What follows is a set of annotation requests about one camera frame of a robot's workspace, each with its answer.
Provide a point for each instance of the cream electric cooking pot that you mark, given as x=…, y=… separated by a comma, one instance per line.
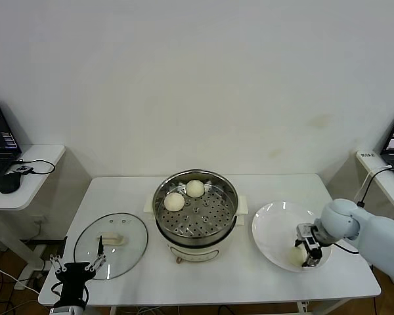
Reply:
x=193, y=254

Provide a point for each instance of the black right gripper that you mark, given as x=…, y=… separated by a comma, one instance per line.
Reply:
x=322, y=239

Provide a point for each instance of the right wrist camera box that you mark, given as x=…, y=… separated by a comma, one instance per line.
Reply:
x=309, y=243

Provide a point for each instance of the small white desk label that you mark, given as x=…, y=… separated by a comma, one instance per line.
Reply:
x=367, y=155

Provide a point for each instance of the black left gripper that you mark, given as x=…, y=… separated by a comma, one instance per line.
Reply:
x=73, y=282

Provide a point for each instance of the perforated steel steamer basket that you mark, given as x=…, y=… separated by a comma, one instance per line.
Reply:
x=203, y=216

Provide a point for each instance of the white steamed baozi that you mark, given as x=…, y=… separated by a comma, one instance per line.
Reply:
x=296, y=256
x=194, y=188
x=174, y=201

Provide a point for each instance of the white side desk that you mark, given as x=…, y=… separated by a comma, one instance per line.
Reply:
x=381, y=187
x=36, y=170

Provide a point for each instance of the small black usb hub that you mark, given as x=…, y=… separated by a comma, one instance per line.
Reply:
x=23, y=169

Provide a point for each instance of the round glass pot lid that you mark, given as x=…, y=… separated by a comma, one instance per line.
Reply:
x=115, y=241

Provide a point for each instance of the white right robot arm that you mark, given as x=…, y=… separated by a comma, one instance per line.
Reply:
x=374, y=236

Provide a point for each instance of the round white plate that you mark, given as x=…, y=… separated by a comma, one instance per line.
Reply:
x=272, y=226

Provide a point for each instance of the black computer mouse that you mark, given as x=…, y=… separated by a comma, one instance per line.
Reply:
x=10, y=183

